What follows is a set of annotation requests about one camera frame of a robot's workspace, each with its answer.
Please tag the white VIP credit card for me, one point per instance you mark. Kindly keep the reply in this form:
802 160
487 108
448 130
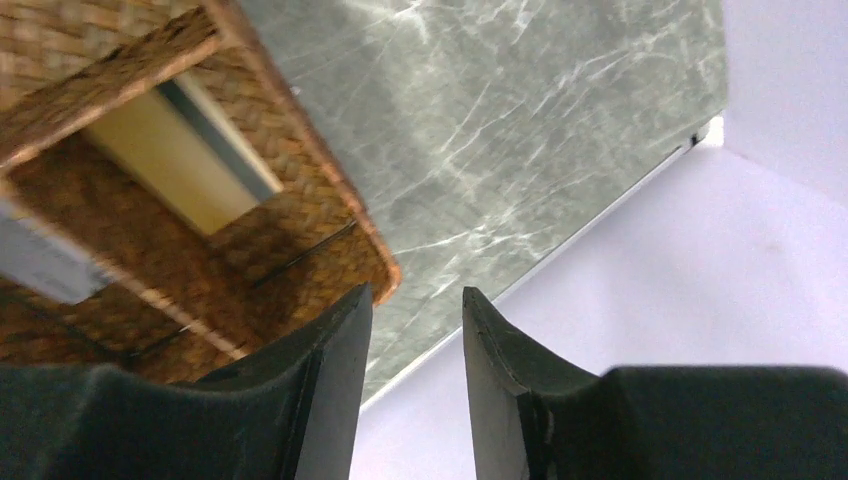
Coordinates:
46 263

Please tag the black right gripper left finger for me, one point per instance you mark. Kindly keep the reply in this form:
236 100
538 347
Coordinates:
287 411

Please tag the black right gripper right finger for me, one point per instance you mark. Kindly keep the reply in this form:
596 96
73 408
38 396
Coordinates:
535 415

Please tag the gold VIP credit card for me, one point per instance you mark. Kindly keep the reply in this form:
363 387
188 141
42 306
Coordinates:
180 145

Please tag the brown woven divided basket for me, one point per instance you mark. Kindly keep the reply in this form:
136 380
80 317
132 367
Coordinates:
181 303

